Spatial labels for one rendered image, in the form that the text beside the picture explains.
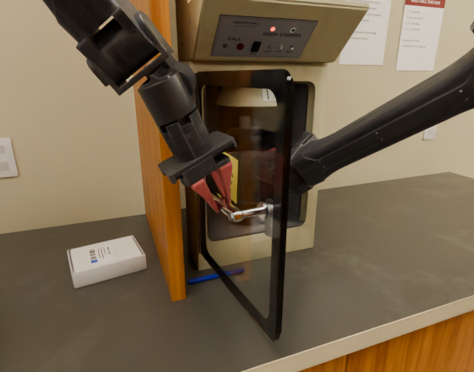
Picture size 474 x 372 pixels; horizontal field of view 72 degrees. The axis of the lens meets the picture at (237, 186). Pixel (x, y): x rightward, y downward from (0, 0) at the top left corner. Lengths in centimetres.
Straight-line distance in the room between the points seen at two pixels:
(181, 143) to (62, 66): 72
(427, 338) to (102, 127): 103
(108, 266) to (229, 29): 56
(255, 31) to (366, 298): 57
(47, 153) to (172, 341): 71
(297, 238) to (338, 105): 67
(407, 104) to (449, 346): 68
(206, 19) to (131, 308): 56
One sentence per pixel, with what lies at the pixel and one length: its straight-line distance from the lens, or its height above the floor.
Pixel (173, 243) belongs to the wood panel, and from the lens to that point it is 66.
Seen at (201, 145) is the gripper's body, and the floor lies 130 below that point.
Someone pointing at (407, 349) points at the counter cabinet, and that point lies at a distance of 89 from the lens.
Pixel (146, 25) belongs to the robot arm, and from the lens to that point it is 41.
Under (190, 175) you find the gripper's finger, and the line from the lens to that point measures 43.
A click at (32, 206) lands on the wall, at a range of 119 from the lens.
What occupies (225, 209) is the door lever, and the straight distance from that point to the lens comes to 46.
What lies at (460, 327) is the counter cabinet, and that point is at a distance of 99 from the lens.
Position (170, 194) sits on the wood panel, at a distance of 62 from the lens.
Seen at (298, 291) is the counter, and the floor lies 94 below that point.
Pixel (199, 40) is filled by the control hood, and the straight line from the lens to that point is 64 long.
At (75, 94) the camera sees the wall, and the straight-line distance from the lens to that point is 110.
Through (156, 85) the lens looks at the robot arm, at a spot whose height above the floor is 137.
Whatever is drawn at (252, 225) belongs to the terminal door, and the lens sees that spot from 51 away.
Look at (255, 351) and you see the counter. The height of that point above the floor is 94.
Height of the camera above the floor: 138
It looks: 19 degrees down
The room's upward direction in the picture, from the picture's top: straight up
